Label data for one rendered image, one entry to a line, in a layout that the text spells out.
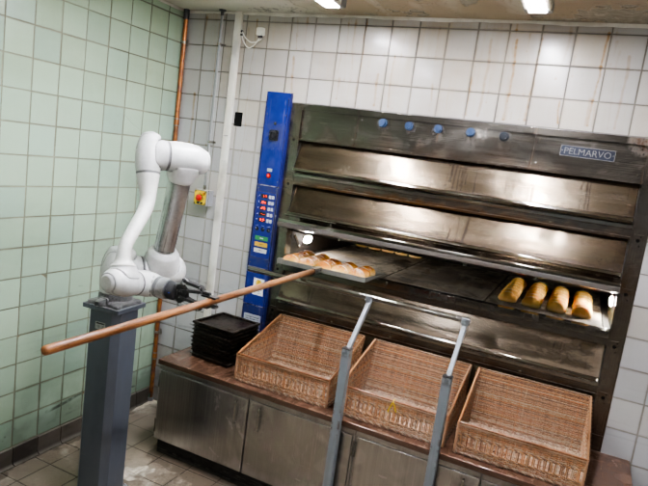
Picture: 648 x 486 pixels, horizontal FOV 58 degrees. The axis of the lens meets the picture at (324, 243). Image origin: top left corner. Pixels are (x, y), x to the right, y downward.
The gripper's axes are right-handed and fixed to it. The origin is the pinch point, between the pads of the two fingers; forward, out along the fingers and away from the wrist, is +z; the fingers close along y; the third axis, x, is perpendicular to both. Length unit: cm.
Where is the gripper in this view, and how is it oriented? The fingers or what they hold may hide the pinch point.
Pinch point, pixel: (209, 301)
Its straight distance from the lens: 238.2
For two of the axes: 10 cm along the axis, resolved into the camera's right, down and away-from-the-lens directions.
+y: -1.4, 9.8, 1.6
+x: -4.2, 0.9, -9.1
